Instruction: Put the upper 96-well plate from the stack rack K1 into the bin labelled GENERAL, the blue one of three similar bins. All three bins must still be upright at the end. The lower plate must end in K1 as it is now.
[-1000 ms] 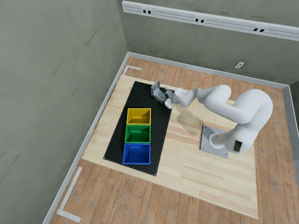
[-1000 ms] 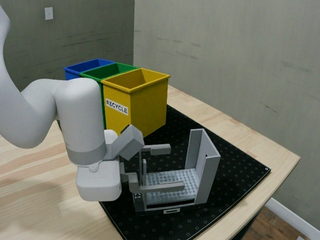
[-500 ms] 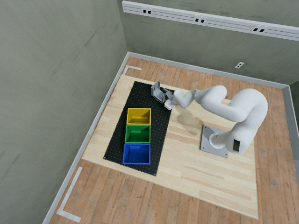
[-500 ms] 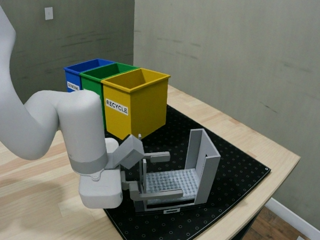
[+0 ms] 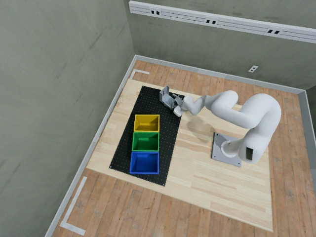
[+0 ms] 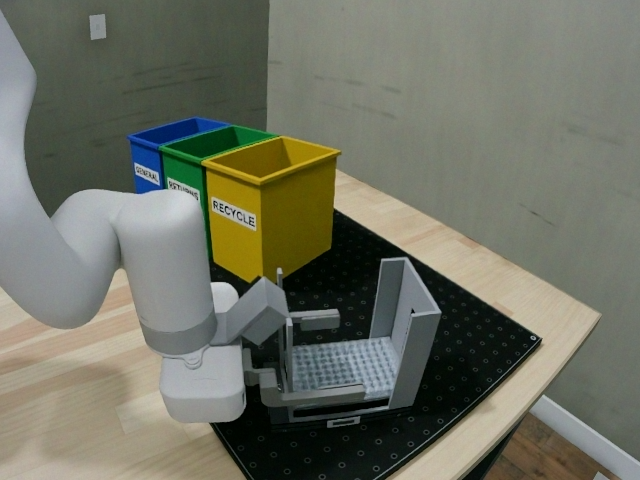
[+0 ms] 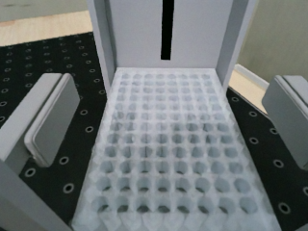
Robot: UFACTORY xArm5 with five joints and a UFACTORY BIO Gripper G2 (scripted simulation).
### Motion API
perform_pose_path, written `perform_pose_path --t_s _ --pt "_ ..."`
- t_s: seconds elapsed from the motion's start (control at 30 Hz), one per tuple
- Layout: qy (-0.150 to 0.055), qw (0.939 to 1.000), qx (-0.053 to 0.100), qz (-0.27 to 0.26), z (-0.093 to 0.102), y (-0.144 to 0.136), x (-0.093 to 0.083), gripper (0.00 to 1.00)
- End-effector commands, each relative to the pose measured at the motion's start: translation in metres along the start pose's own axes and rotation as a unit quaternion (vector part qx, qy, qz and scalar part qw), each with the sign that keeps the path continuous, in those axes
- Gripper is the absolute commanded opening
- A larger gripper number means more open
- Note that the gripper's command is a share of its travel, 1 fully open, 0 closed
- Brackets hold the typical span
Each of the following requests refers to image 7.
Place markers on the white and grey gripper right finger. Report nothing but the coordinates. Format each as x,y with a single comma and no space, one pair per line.
286,103

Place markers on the white well plate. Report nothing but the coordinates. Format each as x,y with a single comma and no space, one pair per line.
169,156

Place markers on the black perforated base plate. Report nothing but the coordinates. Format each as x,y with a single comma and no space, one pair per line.
59,186

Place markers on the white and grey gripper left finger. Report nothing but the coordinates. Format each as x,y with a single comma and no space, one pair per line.
36,129

